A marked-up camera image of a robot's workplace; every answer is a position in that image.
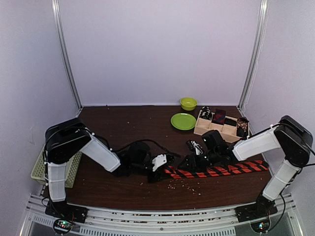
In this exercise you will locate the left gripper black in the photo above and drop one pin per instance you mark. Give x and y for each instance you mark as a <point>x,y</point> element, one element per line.
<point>157,176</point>

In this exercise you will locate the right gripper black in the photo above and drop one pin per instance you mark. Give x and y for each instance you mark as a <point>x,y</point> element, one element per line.
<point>191,160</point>

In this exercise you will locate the red navy striped tie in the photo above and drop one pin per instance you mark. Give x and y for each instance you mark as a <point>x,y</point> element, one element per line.
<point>217,171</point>

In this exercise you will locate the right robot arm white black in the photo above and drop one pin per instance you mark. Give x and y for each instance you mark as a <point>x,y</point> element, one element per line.
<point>288,135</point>

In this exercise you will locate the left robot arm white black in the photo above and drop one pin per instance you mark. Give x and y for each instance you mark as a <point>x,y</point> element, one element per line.
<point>64,140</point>

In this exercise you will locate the wooden compartment box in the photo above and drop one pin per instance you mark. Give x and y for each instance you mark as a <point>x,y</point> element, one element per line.
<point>227,132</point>

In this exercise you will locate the red navy rolled tie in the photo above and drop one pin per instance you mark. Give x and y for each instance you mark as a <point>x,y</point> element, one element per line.
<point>219,116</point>

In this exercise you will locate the brown patterned rolled tie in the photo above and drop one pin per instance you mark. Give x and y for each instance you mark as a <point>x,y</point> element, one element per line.
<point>242,127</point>

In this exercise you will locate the black white patterned rolled tie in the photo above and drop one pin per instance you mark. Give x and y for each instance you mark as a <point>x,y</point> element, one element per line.
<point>206,113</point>

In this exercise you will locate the green plate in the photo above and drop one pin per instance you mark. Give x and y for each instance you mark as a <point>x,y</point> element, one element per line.
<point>183,121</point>

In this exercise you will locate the green bowl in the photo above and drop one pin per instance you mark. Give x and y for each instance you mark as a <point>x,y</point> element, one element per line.
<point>188,103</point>

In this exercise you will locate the pale green perforated basket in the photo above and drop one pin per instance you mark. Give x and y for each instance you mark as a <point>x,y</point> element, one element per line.
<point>68,171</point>

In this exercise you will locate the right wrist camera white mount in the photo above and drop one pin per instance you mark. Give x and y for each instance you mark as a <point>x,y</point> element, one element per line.
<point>195,147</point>

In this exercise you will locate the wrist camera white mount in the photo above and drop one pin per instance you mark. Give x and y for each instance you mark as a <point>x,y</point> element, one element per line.
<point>159,161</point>
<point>195,147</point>

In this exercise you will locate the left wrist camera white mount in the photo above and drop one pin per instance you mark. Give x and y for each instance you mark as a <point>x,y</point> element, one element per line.
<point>159,161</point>

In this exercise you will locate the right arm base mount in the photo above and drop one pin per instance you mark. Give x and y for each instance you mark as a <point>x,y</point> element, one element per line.
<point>262,207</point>

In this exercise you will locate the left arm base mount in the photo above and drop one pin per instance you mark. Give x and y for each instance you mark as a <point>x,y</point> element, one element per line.
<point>65,211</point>

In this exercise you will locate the right aluminium frame post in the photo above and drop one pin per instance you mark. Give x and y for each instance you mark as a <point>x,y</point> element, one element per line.
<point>258,41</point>

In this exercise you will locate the aluminium frame post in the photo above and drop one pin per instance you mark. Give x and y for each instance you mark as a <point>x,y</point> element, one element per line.
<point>65,56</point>
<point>258,41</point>

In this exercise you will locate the left aluminium frame post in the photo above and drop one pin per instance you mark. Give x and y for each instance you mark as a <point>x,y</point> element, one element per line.
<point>65,56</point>

